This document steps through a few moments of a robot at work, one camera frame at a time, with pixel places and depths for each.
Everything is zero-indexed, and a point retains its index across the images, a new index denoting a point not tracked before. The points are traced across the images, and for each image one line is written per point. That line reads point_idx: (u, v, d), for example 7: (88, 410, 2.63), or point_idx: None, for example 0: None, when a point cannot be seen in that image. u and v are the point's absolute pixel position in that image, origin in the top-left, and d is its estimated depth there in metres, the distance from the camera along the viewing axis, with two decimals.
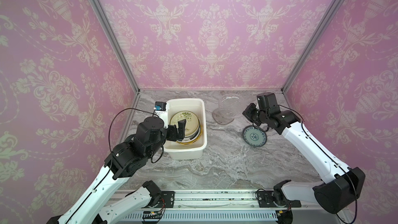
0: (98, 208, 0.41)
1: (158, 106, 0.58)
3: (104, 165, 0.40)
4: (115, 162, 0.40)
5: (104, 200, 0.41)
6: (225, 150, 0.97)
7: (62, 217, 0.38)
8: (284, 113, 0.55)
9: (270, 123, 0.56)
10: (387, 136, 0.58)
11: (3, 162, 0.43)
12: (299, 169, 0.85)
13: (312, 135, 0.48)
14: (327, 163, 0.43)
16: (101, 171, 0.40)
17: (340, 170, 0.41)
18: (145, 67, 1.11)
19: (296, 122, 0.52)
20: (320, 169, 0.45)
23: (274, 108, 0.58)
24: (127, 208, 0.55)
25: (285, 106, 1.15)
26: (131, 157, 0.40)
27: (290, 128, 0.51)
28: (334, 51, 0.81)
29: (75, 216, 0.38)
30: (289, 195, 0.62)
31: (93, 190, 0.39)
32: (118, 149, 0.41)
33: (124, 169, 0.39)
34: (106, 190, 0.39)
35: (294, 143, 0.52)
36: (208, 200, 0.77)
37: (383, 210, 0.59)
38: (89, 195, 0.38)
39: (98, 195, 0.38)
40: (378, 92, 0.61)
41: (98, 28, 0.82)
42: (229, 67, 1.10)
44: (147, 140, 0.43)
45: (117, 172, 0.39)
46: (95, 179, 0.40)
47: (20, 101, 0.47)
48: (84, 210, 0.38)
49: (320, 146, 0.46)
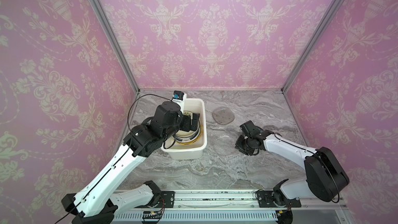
0: (114, 187, 0.41)
1: (176, 95, 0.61)
3: (123, 144, 0.42)
4: (133, 140, 0.42)
5: (121, 178, 0.42)
6: (225, 150, 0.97)
7: (79, 193, 0.38)
8: (262, 132, 0.68)
9: (254, 142, 0.67)
10: (387, 136, 0.58)
11: (3, 162, 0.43)
12: (299, 169, 0.85)
13: (284, 138, 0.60)
14: (298, 151, 0.51)
16: (121, 150, 0.41)
17: (308, 153, 0.49)
18: (145, 67, 1.11)
19: (271, 135, 0.64)
20: (298, 160, 0.51)
23: (254, 130, 0.72)
24: (133, 200, 0.55)
25: (285, 106, 1.15)
26: (150, 137, 0.42)
27: (266, 140, 0.62)
28: (334, 51, 0.81)
29: (94, 192, 0.38)
30: (289, 194, 0.62)
31: (112, 166, 0.40)
32: (137, 129, 0.43)
33: (143, 147, 0.40)
34: (125, 166, 0.40)
35: (276, 151, 0.59)
36: (208, 200, 0.77)
37: (383, 210, 0.59)
38: (108, 171, 0.39)
39: (117, 171, 0.39)
40: (379, 92, 0.61)
41: (98, 28, 0.82)
42: (229, 66, 1.10)
44: (164, 122, 0.45)
45: (137, 150, 0.40)
46: (114, 157, 0.41)
47: (20, 101, 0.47)
48: (103, 186, 0.38)
49: (290, 143, 0.55)
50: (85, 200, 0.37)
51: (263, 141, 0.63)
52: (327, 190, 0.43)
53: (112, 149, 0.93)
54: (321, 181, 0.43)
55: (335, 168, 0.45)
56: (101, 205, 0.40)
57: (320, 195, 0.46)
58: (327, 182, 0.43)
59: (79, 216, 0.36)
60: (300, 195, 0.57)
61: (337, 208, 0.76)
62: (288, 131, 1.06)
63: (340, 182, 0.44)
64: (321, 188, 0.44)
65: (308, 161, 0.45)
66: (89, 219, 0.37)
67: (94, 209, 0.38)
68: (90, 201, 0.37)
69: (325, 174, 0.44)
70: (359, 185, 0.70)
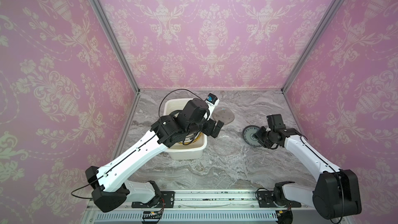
0: (133, 169, 0.43)
1: (211, 97, 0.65)
3: (151, 129, 0.44)
4: (160, 129, 0.43)
5: (141, 163, 0.43)
6: (225, 150, 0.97)
7: (102, 168, 0.40)
8: (287, 129, 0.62)
9: (275, 136, 0.64)
10: (387, 136, 0.58)
11: (3, 162, 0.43)
12: (299, 169, 0.85)
13: (308, 143, 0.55)
14: (318, 163, 0.47)
16: (147, 135, 0.43)
17: (329, 169, 0.45)
18: (145, 67, 1.11)
19: (296, 135, 0.60)
20: (314, 171, 0.48)
23: (280, 125, 0.68)
24: (141, 192, 0.57)
25: (285, 106, 1.15)
26: (175, 128, 0.43)
27: (289, 139, 0.58)
28: (334, 51, 0.81)
29: (115, 169, 0.40)
30: (288, 194, 0.63)
31: (137, 148, 0.41)
32: (165, 118, 0.45)
33: (168, 136, 0.42)
34: (150, 151, 0.41)
35: (295, 153, 0.56)
36: (208, 200, 0.77)
37: (383, 210, 0.59)
38: (132, 153, 0.41)
39: (141, 154, 0.41)
40: (379, 92, 0.61)
41: (98, 28, 0.82)
42: (229, 66, 1.10)
44: (191, 117, 0.47)
45: (162, 138, 0.42)
46: (140, 140, 0.43)
47: (20, 101, 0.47)
48: (126, 165, 0.40)
49: (313, 151, 0.51)
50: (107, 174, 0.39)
51: (285, 137, 0.60)
52: (330, 208, 0.41)
53: (112, 149, 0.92)
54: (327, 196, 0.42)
55: (351, 193, 0.41)
56: (119, 184, 0.42)
57: (321, 209, 0.44)
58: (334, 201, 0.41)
59: (99, 188, 0.38)
60: (298, 199, 0.58)
61: None
62: None
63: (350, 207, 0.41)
64: (325, 204, 0.43)
65: (324, 174, 0.43)
66: (108, 194, 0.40)
67: (113, 186, 0.40)
68: (112, 177, 0.39)
69: (335, 193, 0.41)
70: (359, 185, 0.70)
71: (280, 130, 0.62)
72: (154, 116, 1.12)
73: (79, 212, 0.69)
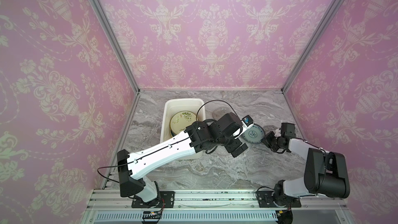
0: (160, 164, 0.44)
1: (247, 118, 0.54)
3: (185, 131, 0.46)
4: (194, 133, 0.45)
5: (168, 160, 0.45)
6: (225, 150, 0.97)
7: (133, 154, 0.42)
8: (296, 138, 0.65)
9: (281, 140, 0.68)
10: (387, 136, 0.58)
11: (3, 162, 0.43)
12: (299, 169, 0.85)
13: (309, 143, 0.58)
14: None
16: (181, 135, 0.45)
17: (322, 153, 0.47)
18: (145, 67, 1.11)
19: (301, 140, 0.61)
20: None
23: (290, 134, 0.75)
24: (150, 190, 0.58)
25: (285, 106, 1.15)
26: (208, 137, 0.44)
27: (293, 141, 0.66)
28: (334, 51, 0.81)
29: (145, 159, 0.41)
30: (287, 188, 0.64)
31: (168, 145, 0.43)
32: (200, 124, 0.47)
33: (200, 142, 0.43)
34: (180, 151, 0.43)
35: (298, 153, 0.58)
36: (208, 200, 0.77)
37: (383, 210, 0.59)
38: (164, 148, 0.43)
39: (171, 151, 0.42)
40: (379, 92, 0.61)
41: (98, 28, 0.82)
42: (229, 67, 1.10)
44: (225, 130, 0.48)
45: (194, 142, 0.43)
46: (173, 138, 0.45)
47: (20, 101, 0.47)
48: (156, 157, 0.42)
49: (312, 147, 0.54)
50: (137, 162, 0.41)
51: (290, 139, 0.68)
52: (316, 179, 0.45)
53: (112, 149, 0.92)
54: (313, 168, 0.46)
55: (338, 171, 0.45)
56: (144, 173, 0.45)
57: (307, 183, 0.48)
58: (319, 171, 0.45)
59: (127, 172, 0.40)
60: (296, 193, 0.58)
61: (337, 208, 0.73)
62: None
63: (335, 183, 0.44)
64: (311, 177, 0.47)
65: (312, 149, 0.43)
66: (131, 180, 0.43)
67: (139, 174, 0.42)
68: (140, 165, 0.41)
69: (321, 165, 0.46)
70: (359, 185, 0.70)
71: (288, 137, 0.69)
72: (154, 116, 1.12)
73: (78, 212, 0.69)
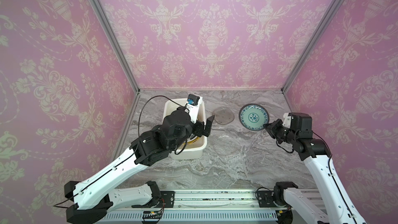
0: (110, 188, 0.41)
1: (190, 100, 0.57)
3: (130, 148, 0.42)
4: (140, 147, 0.41)
5: (118, 182, 0.42)
6: (225, 150, 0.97)
7: (79, 184, 0.40)
8: (314, 141, 0.52)
9: (296, 147, 0.53)
10: (387, 136, 0.58)
11: (3, 162, 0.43)
12: (299, 169, 0.85)
13: (335, 175, 0.45)
14: (341, 208, 0.40)
16: (126, 153, 0.41)
17: (352, 221, 0.38)
18: (145, 67, 1.11)
19: (325, 155, 0.49)
20: (329, 210, 0.43)
23: (307, 132, 0.55)
24: (131, 199, 0.55)
25: (285, 106, 1.15)
26: (154, 148, 0.40)
27: (315, 159, 0.48)
28: (334, 51, 0.81)
29: (90, 188, 0.39)
30: (289, 199, 0.62)
31: (113, 167, 0.40)
32: (146, 136, 0.43)
33: (145, 157, 0.39)
34: (126, 170, 0.40)
35: (311, 173, 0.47)
36: (208, 200, 0.77)
37: (382, 210, 0.60)
38: (109, 171, 0.40)
39: (117, 173, 0.39)
40: (379, 92, 0.61)
41: (98, 28, 0.82)
42: (229, 67, 1.10)
44: (171, 135, 0.42)
45: (140, 158, 0.39)
46: (118, 159, 0.41)
47: (20, 101, 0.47)
48: (101, 184, 0.39)
49: (340, 190, 0.43)
50: (80, 194, 0.38)
51: (308, 152, 0.50)
52: None
53: (112, 149, 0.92)
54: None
55: None
56: (96, 201, 0.41)
57: None
58: None
59: (73, 207, 0.37)
60: (297, 210, 0.58)
61: None
62: None
63: None
64: None
65: None
66: (81, 213, 0.38)
67: (87, 205, 0.39)
68: (86, 196, 0.38)
69: None
70: (359, 184, 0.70)
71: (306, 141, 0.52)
72: (153, 116, 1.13)
73: None
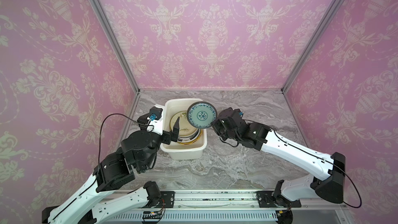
0: (83, 211, 0.41)
1: (153, 115, 0.56)
3: (93, 173, 0.40)
4: (102, 173, 0.39)
5: (89, 205, 0.41)
6: (225, 150, 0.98)
7: (52, 211, 0.41)
8: (254, 128, 0.52)
9: (247, 143, 0.51)
10: (387, 136, 0.58)
11: (3, 162, 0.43)
12: (299, 169, 0.85)
13: (288, 140, 0.48)
14: (316, 163, 0.43)
16: (89, 180, 0.40)
17: (329, 165, 0.42)
18: (145, 68, 1.11)
19: (269, 132, 0.50)
20: (311, 170, 0.45)
23: (241, 125, 0.53)
24: (120, 208, 0.56)
25: (285, 106, 1.15)
26: (116, 173, 0.38)
27: (268, 143, 0.48)
28: (334, 51, 0.81)
29: (59, 217, 0.39)
30: (290, 196, 0.62)
31: (77, 196, 0.39)
32: (107, 161, 0.40)
33: (105, 185, 0.37)
34: (89, 199, 0.39)
35: (273, 152, 0.50)
36: (208, 200, 0.77)
37: (383, 210, 0.59)
38: (73, 200, 0.39)
39: (82, 202, 0.39)
40: (379, 92, 0.61)
41: (98, 28, 0.82)
42: (229, 67, 1.10)
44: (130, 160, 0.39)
45: (100, 186, 0.38)
46: (82, 186, 0.40)
47: (20, 101, 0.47)
48: (69, 213, 0.39)
49: (300, 149, 0.46)
50: (53, 222, 0.39)
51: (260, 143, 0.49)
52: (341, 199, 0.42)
53: (112, 149, 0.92)
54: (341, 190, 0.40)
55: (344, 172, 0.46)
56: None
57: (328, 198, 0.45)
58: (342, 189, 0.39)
59: None
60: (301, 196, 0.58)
61: (337, 208, 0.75)
62: (288, 131, 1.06)
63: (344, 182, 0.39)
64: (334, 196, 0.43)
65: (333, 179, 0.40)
66: None
67: None
68: None
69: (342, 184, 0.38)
70: (359, 185, 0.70)
71: (250, 134, 0.51)
72: None
73: None
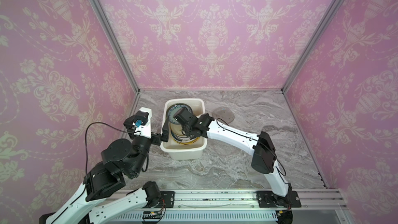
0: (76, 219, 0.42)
1: (138, 121, 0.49)
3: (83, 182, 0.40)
4: (91, 182, 0.39)
5: (81, 213, 0.42)
6: (225, 150, 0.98)
7: (47, 219, 0.42)
8: (201, 119, 0.61)
9: (195, 133, 0.61)
10: (387, 136, 0.58)
11: (3, 162, 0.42)
12: (299, 169, 0.85)
13: (226, 125, 0.58)
14: (244, 141, 0.52)
16: (80, 188, 0.40)
17: (254, 142, 0.52)
18: (145, 68, 1.11)
19: (212, 122, 0.59)
20: (243, 148, 0.55)
23: (190, 118, 0.63)
24: (119, 210, 0.56)
25: (285, 106, 1.15)
26: (102, 183, 0.38)
27: (210, 130, 0.57)
28: (334, 51, 0.81)
29: None
30: (278, 190, 0.64)
31: (69, 205, 0.40)
32: (95, 169, 0.40)
33: (94, 194, 0.37)
34: (81, 207, 0.39)
35: (214, 138, 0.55)
36: (208, 200, 0.77)
37: (382, 210, 0.60)
38: (65, 209, 0.40)
39: (74, 210, 0.39)
40: (379, 92, 0.61)
41: (98, 28, 0.82)
42: (229, 66, 1.10)
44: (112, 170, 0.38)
45: (89, 195, 0.38)
46: (74, 194, 0.41)
47: (20, 101, 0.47)
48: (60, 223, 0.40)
49: (233, 131, 0.55)
50: None
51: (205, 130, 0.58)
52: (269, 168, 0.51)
53: None
54: (264, 160, 0.49)
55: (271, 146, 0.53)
56: None
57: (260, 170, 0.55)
58: (268, 159, 0.50)
59: None
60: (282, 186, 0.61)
61: (337, 208, 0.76)
62: (288, 131, 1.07)
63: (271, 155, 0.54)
64: (263, 167, 0.52)
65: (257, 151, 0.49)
66: None
67: None
68: None
69: (266, 155, 0.50)
70: (359, 185, 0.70)
71: (196, 124, 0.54)
72: (154, 116, 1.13)
73: None
